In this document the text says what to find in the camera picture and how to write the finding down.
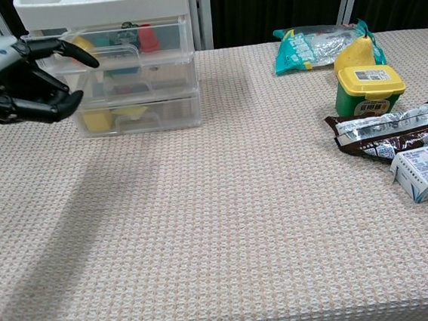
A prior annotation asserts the green jar yellow lid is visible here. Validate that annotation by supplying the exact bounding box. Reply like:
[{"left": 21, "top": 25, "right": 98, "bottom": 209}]
[{"left": 331, "top": 61, "right": 410, "bottom": 121}]

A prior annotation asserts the yellow block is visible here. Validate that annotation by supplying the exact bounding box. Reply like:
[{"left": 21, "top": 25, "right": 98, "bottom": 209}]
[{"left": 79, "top": 108, "right": 115, "bottom": 136}]

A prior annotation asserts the teal snack bag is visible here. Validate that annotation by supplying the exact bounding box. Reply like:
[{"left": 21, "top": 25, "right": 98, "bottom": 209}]
[{"left": 271, "top": 16, "right": 389, "bottom": 77}]

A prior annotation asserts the flat yellow toy piece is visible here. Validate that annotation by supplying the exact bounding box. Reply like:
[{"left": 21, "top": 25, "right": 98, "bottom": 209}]
[{"left": 111, "top": 103, "right": 150, "bottom": 122}]

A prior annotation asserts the yellow pear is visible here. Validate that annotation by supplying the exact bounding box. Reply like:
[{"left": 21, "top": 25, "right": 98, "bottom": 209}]
[{"left": 330, "top": 27, "right": 377, "bottom": 77}]

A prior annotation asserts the clear plastic storage bin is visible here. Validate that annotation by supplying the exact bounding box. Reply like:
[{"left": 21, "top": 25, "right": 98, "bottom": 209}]
[{"left": 21, "top": 14, "right": 194, "bottom": 79}]

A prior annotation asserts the clear plastic drawer unit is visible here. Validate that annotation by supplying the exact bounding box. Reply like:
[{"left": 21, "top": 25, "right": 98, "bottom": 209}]
[{"left": 12, "top": 0, "right": 205, "bottom": 145}]

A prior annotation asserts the red plastic cup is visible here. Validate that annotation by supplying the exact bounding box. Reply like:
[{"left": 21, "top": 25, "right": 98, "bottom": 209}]
[{"left": 137, "top": 21, "right": 162, "bottom": 54}]

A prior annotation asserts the yellow toy figure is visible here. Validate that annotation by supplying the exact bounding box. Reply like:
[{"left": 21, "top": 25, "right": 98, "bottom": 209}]
[{"left": 70, "top": 34, "right": 97, "bottom": 66}]

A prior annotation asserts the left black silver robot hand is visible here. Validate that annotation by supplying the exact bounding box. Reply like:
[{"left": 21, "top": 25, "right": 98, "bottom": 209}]
[{"left": 0, "top": 26, "right": 106, "bottom": 137}]

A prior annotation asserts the brown snack packet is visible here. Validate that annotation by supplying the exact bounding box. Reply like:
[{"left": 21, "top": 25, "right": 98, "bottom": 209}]
[{"left": 322, "top": 94, "right": 428, "bottom": 170}]

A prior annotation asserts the clear drawer with yellow block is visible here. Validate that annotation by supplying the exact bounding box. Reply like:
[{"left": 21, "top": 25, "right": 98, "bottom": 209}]
[{"left": 71, "top": 89, "right": 204, "bottom": 140}]

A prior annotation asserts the green toy car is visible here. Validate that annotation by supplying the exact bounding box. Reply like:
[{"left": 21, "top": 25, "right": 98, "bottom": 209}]
[{"left": 107, "top": 21, "right": 140, "bottom": 47}]

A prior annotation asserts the beige woven tablecloth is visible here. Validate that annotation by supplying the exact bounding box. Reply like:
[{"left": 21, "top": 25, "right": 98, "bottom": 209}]
[{"left": 0, "top": 27, "right": 428, "bottom": 321}]

